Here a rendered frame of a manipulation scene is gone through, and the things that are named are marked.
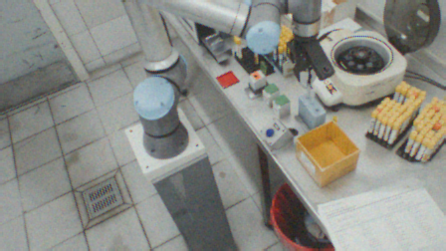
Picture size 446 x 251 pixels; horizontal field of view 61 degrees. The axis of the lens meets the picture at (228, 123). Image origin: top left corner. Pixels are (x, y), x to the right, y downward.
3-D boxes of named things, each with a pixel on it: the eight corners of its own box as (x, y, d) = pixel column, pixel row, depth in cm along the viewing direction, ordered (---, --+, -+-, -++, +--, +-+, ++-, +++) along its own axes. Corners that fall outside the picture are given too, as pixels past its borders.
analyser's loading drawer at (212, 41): (196, 36, 162) (194, 26, 158) (210, 30, 163) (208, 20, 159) (218, 62, 149) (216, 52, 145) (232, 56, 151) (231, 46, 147)
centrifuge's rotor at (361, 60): (328, 63, 136) (329, 47, 131) (366, 49, 138) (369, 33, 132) (349, 91, 126) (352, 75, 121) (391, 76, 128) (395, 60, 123)
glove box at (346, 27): (297, 55, 149) (297, 35, 142) (346, 32, 154) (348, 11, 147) (315, 73, 141) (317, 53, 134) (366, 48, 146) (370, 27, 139)
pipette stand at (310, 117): (294, 118, 129) (294, 98, 122) (312, 110, 130) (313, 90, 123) (309, 138, 123) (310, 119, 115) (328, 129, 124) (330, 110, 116)
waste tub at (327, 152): (295, 156, 119) (295, 137, 111) (330, 138, 122) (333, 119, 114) (320, 189, 111) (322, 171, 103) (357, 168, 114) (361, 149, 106)
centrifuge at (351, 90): (300, 74, 142) (300, 48, 133) (371, 50, 145) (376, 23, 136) (331, 119, 127) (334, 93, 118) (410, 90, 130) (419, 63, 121)
